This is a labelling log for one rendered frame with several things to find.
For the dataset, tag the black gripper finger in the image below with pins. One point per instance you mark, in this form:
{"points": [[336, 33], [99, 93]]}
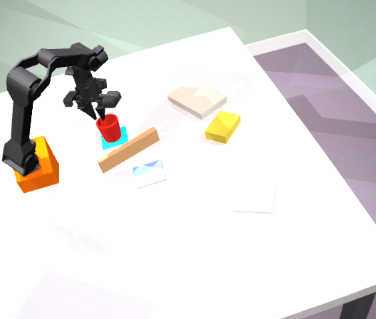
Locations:
{"points": [[100, 110], [89, 110]]}

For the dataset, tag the yellow block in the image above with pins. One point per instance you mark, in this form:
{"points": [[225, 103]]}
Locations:
{"points": [[223, 126]]}

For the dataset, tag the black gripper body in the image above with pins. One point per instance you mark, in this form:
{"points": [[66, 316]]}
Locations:
{"points": [[90, 93]]}

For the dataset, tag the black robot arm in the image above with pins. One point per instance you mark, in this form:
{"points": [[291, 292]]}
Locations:
{"points": [[24, 88]]}

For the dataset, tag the red cup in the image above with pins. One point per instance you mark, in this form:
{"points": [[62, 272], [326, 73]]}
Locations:
{"points": [[109, 128]]}

